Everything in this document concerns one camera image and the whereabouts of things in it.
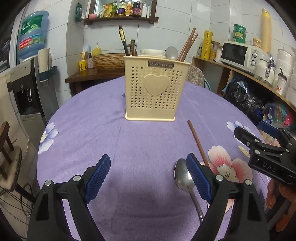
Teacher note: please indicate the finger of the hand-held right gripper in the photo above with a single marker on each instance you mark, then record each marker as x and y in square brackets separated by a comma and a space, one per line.
[268, 128]
[246, 136]

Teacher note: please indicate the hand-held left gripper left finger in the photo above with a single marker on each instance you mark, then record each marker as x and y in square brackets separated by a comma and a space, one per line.
[98, 178]

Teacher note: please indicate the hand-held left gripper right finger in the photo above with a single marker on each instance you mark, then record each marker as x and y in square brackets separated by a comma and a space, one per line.
[198, 178]

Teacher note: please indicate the metal spoon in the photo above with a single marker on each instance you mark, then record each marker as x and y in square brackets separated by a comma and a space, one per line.
[182, 176]

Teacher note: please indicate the brown wooden chopstick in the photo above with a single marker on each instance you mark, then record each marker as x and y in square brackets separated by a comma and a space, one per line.
[193, 42]
[189, 44]
[188, 39]
[198, 143]

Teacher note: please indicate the cream perforated utensil holder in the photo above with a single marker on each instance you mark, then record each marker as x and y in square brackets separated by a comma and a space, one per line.
[150, 104]

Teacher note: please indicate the metal ladle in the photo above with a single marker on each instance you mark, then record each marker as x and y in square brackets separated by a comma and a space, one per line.
[171, 52]

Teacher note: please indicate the gold-banded dark chopstick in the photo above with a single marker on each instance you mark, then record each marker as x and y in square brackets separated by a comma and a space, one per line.
[122, 37]

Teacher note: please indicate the person's right hand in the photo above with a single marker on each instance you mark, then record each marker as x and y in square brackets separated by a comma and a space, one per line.
[285, 197]

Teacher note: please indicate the colourful plastic bag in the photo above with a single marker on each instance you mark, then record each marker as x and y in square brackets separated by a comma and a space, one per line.
[279, 114]

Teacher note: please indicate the black plastic bag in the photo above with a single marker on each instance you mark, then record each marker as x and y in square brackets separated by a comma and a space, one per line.
[242, 99]

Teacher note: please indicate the white lidded drink cup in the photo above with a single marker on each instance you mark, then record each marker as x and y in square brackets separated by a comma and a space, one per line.
[281, 83]

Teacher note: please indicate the purple floral tablecloth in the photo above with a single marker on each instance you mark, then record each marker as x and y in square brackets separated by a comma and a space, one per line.
[92, 127]

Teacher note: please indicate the blue plastic bag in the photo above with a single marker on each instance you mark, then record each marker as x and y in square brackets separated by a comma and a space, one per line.
[235, 80]

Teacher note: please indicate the white thermos jug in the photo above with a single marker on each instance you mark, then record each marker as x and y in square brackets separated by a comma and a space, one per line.
[262, 69]

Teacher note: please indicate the stack of white disposable bowls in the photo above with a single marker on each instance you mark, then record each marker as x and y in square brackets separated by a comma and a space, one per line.
[290, 69]

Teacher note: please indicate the light blue plastic basin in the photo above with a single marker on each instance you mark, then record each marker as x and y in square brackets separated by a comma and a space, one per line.
[207, 84]

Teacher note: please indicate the wooden shelf unit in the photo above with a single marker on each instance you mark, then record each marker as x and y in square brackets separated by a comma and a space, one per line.
[208, 69]

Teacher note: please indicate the paisley cloth covered chair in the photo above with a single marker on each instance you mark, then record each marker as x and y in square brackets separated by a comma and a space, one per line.
[195, 75]

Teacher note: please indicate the white microwave oven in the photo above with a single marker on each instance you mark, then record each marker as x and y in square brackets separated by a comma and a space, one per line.
[233, 53]

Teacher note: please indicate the jar with yellow contents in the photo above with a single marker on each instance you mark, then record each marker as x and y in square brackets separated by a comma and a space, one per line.
[257, 42]

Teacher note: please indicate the wooden stool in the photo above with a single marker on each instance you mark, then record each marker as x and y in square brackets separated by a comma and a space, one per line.
[10, 166]

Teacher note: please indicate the clear jar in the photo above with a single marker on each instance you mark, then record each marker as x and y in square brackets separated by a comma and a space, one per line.
[217, 51]

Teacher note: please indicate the tall stack of yellow cups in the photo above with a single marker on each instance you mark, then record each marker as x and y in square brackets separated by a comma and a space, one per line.
[266, 30]

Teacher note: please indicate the stack of green bowls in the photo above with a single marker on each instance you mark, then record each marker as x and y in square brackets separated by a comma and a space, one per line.
[239, 33]

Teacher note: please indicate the yellow cylinder pack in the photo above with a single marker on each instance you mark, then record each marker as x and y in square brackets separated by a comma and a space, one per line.
[206, 44]

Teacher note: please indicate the dark wooden side table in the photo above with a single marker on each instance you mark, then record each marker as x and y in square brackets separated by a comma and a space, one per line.
[83, 77]

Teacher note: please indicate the water dispenser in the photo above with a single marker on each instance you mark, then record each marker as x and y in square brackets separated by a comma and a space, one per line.
[25, 92]

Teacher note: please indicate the yellow cup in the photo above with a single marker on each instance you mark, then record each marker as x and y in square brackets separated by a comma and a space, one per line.
[82, 64]

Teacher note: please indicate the patterned cup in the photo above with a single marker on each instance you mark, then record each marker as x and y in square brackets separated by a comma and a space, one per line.
[90, 63]

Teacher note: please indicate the dark cup holder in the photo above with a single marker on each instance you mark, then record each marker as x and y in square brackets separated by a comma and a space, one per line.
[47, 74]

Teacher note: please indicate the wicker basket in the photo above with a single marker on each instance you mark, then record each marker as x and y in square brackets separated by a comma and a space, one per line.
[108, 60]

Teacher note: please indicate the beige rice cooker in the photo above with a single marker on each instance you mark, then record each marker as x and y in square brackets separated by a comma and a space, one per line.
[150, 52]

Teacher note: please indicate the yellow plastic bag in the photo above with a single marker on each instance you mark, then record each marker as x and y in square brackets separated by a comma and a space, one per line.
[96, 49]

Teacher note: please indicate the paper cup stack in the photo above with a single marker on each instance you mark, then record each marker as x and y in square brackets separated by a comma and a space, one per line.
[43, 59]

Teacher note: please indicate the bamboo faucet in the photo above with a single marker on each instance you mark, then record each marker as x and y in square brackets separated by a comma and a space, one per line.
[132, 44]

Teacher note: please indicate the blue water bottle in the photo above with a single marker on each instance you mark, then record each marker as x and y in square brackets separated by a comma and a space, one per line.
[32, 34]

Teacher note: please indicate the dark window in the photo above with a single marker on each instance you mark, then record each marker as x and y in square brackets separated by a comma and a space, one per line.
[7, 46]

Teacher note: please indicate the green packet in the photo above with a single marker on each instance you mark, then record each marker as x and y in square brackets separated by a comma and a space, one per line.
[79, 12]

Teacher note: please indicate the row of condiment bottles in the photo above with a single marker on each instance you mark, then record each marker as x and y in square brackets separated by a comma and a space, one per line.
[122, 9]

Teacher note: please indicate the wooden wall shelf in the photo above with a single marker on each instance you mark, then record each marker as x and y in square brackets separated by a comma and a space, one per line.
[120, 20]

